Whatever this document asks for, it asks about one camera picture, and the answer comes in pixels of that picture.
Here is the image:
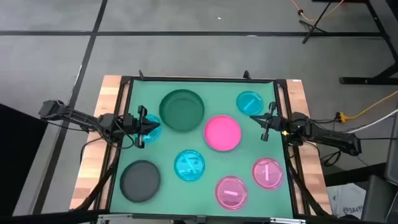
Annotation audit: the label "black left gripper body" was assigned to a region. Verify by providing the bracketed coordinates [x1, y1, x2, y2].
[123, 105, 147, 149]

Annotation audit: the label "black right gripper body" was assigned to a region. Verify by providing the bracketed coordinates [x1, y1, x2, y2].
[261, 102, 287, 141]

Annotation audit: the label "clear cyan plastic plate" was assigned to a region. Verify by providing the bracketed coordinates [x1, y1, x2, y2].
[133, 113, 163, 144]
[173, 149, 206, 182]

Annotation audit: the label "small clear cyan plate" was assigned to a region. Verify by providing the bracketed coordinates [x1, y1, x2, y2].
[236, 90, 264, 116]

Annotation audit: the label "opaque pink plastic plate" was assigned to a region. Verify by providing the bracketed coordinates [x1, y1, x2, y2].
[203, 114, 243, 152]

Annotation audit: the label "clear pink plastic plate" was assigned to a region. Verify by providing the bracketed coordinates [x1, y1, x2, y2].
[252, 157, 285, 190]
[215, 175, 249, 212]

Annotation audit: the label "dark grey plastic plate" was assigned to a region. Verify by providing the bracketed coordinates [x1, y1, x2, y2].
[119, 159, 162, 203]

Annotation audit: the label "large dark green plate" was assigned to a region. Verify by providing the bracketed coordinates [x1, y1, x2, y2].
[159, 88, 205, 133]

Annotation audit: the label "green table mat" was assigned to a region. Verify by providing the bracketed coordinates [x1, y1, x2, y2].
[109, 79, 295, 218]

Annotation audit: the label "white printed bag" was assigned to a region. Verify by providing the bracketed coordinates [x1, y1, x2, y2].
[326, 182, 368, 218]

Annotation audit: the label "black tripod stand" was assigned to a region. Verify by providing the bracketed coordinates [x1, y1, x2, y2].
[298, 0, 334, 44]

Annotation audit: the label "black cabinet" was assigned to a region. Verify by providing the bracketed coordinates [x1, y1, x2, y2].
[0, 103, 49, 218]

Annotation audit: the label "dark grey chair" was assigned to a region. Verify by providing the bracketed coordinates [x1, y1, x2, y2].
[360, 174, 398, 223]

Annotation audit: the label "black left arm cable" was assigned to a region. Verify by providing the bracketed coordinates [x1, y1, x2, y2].
[80, 119, 135, 162]

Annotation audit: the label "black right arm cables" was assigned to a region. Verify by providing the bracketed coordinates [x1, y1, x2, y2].
[319, 136, 398, 169]

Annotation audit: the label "yellow extension cable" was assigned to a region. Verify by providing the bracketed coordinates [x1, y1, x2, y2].
[336, 90, 398, 124]

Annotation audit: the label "silver metal bracket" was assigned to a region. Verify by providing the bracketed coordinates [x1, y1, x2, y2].
[97, 213, 134, 224]
[269, 217, 307, 224]

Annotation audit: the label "white cable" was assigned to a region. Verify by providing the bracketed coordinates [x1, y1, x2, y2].
[346, 108, 398, 134]

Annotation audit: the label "black desk frame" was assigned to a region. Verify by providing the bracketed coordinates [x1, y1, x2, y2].
[338, 0, 398, 85]

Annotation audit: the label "orange floor cable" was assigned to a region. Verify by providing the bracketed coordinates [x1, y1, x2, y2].
[289, 0, 346, 22]

